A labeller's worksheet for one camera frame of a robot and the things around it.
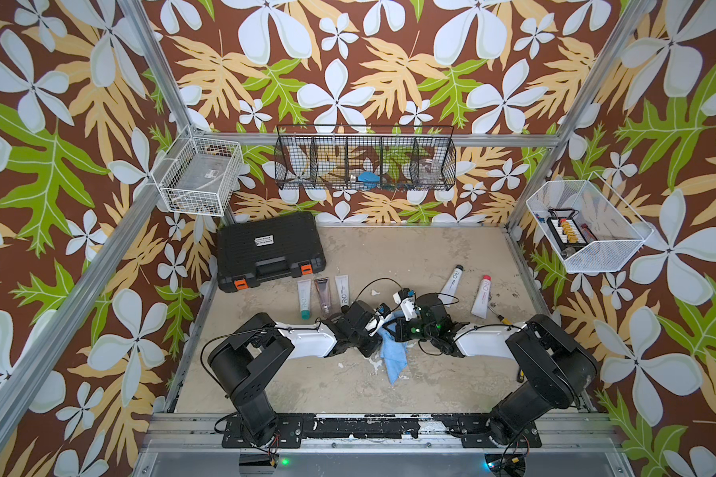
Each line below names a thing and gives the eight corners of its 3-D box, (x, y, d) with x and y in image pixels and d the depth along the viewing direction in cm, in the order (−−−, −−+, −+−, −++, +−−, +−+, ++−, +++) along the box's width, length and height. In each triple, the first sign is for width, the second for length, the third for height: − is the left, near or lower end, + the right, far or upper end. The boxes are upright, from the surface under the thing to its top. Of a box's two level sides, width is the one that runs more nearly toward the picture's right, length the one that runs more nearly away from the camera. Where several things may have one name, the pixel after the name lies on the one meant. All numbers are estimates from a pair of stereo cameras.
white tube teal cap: (298, 320, 96) (296, 316, 94) (298, 283, 105) (297, 280, 103) (311, 319, 96) (310, 315, 94) (310, 282, 105) (309, 279, 103)
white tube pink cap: (471, 314, 98) (473, 310, 96) (477, 276, 107) (480, 272, 105) (484, 318, 97) (487, 314, 95) (489, 280, 106) (492, 276, 104)
